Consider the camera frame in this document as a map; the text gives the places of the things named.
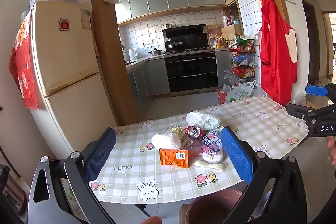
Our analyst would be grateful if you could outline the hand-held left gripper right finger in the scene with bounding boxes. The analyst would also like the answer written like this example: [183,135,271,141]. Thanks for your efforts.
[220,126,315,224]

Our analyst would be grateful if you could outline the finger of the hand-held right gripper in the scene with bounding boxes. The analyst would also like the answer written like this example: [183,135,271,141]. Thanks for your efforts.
[286,103,319,121]
[305,84,335,96]

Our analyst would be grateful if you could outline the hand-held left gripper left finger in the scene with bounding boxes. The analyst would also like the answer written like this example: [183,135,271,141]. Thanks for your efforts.
[28,127,116,224]

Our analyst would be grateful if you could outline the pink printed packet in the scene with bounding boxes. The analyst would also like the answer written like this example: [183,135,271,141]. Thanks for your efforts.
[198,130,223,154]

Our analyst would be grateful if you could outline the pale cream wrapper strip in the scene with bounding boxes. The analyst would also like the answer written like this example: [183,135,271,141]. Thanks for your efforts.
[194,160,223,170]

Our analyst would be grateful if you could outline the clear pinkish plastic wrapper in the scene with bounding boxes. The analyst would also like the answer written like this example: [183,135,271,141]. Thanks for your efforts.
[180,133,204,155]

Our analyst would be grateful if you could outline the crushed red drink can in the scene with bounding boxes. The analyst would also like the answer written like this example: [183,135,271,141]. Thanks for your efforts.
[185,125,206,138]

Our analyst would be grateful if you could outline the pink plastic bin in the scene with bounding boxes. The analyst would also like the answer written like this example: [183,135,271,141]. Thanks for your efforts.
[179,189,250,224]

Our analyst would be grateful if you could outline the gold foil wrapper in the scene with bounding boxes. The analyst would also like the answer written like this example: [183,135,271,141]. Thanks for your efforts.
[168,126,185,136]

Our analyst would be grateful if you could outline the orange snack packet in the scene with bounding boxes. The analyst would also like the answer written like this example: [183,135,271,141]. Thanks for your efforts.
[159,148,190,168]

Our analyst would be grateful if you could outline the person's right hand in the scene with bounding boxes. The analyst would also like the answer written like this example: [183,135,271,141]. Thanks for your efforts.
[328,135,336,159]

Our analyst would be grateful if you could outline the cardboard box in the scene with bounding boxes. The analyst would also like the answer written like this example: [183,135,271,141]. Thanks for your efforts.
[306,94,323,109]

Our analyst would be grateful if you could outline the red apron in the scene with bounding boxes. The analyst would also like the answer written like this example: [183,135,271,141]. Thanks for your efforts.
[259,0,298,107]

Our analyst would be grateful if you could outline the red paper bag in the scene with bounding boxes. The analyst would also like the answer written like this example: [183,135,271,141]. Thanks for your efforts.
[216,88,228,105]

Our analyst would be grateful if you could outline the white green plastic bag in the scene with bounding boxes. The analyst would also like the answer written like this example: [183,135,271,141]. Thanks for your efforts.
[225,80,258,104]

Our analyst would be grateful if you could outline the checked rabbit print tablecloth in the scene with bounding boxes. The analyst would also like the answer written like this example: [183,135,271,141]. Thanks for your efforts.
[88,94,309,205]

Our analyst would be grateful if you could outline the translucent plastic bag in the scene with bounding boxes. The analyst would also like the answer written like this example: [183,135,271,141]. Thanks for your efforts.
[223,69,238,85]

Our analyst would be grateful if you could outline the grey kitchen base cabinets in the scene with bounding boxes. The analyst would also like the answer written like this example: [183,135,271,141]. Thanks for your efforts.
[125,48,231,115]

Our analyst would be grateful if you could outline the black built-in oven stove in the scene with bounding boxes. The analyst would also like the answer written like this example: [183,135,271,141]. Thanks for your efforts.
[164,49,218,96]

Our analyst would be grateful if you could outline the cream two-door fridge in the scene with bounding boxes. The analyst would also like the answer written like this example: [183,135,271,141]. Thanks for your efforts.
[28,0,118,159]

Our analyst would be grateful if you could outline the grey brown appliance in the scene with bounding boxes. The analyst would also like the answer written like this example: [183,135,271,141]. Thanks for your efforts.
[0,164,27,215]

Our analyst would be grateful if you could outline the group of condiment bottles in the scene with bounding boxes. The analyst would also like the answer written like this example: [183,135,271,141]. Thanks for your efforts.
[210,31,229,49]

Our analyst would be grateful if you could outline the red printed hanging cloth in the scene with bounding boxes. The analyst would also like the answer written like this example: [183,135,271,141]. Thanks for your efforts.
[9,10,40,110]

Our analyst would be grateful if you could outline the yellow packet bundle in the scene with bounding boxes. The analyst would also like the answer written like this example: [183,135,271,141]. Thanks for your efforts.
[207,24,220,38]

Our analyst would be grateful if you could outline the black wok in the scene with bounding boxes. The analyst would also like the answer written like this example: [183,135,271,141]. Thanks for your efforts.
[167,40,185,51]

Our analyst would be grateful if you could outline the black range hood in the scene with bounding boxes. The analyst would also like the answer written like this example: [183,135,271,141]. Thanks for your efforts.
[161,24,209,49]

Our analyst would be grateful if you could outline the red square fridge magnet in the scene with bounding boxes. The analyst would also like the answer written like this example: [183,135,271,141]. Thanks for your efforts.
[58,17,71,31]

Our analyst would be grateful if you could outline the pale paper card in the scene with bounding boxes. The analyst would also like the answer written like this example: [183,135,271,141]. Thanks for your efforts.
[80,8,91,30]

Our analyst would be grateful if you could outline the black folding table frame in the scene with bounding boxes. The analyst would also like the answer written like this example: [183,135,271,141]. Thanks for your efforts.
[133,203,154,218]

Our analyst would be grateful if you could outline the black wire storage rack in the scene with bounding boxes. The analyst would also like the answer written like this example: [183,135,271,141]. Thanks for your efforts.
[228,35,259,83]

